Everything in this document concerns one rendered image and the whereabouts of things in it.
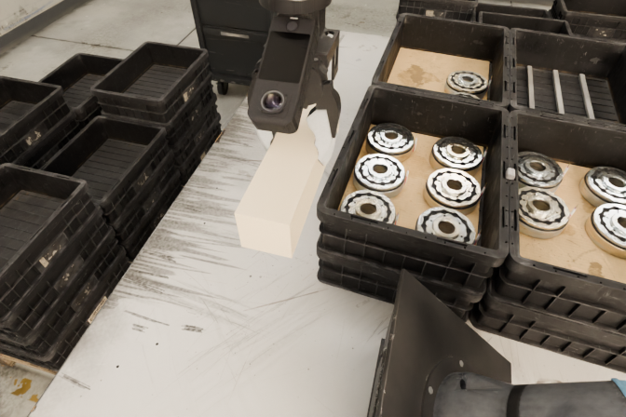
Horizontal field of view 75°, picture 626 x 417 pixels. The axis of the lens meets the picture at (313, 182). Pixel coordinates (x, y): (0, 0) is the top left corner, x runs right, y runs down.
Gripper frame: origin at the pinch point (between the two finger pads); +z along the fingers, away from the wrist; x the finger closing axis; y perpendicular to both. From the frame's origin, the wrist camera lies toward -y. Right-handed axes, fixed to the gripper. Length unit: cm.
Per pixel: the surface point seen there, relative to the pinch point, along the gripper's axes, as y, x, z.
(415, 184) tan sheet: 25.4, -17.2, 25.6
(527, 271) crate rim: 2.9, -33.8, 17.0
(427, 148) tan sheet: 37.5, -18.6, 25.5
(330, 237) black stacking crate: 5.9, -3.7, 23.3
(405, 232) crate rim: 4.5, -15.8, 15.8
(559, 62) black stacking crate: 81, -51, 23
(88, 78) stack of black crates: 102, 137, 70
